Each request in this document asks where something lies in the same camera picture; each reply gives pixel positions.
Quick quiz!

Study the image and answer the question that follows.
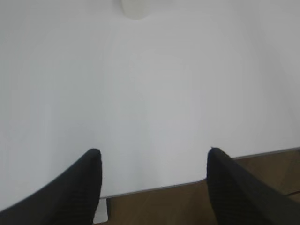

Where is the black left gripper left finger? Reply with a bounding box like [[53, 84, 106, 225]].
[[0, 149, 102, 225]]

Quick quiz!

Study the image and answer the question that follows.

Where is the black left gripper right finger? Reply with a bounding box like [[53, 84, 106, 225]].
[[206, 148, 300, 225]]

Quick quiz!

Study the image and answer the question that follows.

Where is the white paper cup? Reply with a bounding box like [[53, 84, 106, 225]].
[[121, 0, 149, 20]]

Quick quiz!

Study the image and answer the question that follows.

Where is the white table leg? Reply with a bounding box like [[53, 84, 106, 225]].
[[93, 199, 108, 224]]

